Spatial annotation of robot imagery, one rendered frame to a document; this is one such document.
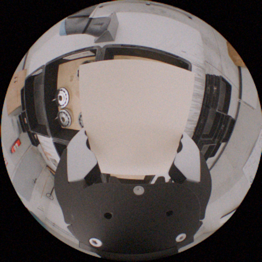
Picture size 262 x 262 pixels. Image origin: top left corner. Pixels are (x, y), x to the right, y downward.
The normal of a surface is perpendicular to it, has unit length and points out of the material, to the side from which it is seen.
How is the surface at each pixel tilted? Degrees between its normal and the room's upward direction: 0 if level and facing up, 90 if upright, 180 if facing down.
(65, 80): 0
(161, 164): 0
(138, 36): 0
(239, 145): 90
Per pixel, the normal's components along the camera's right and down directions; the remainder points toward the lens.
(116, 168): 0.00, 0.50
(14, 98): 0.98, 0.12
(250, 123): -1.00, -0.04
